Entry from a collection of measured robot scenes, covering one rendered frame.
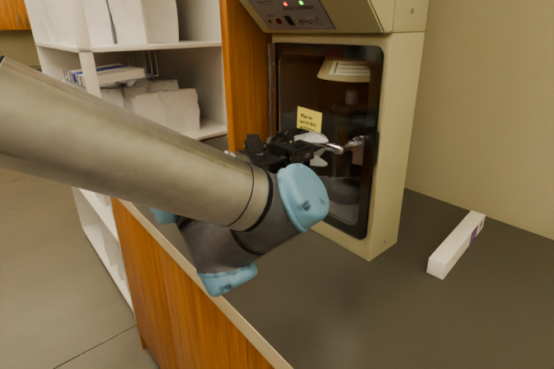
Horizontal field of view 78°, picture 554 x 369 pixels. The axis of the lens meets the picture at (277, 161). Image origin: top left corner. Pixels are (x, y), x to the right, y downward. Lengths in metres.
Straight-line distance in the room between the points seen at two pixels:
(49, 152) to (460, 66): 0.97
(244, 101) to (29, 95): 0.66
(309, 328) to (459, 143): 0.68
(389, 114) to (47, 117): 0.55
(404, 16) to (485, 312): 0.54
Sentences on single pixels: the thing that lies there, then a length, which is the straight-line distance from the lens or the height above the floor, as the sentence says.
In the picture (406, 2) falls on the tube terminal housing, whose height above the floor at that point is 1.46.
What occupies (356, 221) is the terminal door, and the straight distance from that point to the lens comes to 0.76.
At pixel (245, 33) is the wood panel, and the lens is 0.88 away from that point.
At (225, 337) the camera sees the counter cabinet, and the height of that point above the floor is 0.77.
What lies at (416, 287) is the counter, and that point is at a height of 0.94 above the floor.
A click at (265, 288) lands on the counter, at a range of 0.73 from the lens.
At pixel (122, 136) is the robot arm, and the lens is 0.29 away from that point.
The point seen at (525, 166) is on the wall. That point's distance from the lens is 1.06.
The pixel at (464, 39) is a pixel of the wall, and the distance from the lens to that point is 1.06.
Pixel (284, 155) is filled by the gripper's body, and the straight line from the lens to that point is 0.58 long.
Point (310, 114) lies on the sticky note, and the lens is 0.77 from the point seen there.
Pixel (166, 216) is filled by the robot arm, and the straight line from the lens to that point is 0.49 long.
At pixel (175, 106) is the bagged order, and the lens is 1.83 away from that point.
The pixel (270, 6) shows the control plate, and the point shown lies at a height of 1.46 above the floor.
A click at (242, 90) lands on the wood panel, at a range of 0.88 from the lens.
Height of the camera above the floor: 1.42
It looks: 21 degrees down
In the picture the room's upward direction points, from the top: 1 degrees counter-clockwise
